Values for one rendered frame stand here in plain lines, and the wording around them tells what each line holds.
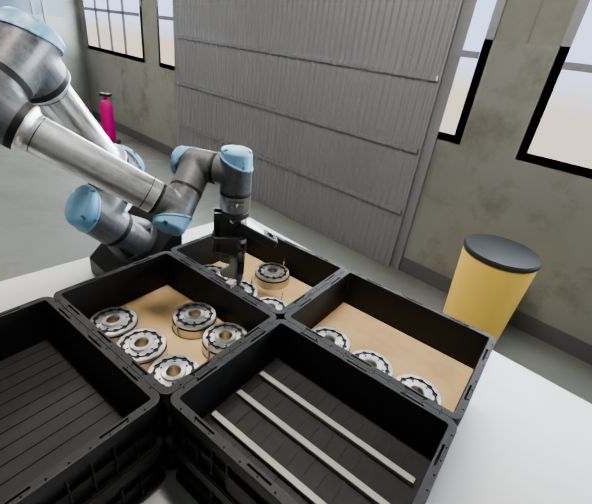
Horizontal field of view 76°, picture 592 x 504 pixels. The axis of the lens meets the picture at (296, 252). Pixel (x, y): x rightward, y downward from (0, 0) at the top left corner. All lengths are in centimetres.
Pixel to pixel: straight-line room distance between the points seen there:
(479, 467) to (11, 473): 89
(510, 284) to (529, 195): 64
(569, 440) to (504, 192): 172
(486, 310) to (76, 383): 194
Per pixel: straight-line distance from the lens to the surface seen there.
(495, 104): 264
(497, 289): 222
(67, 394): 89
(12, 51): 91
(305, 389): 85
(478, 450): 107
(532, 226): 267
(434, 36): 277
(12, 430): 87
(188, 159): 93
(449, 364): 103
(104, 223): 117
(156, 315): 102
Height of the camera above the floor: 146
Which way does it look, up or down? 29 degrees down
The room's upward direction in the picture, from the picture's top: 8 degrees clockwise
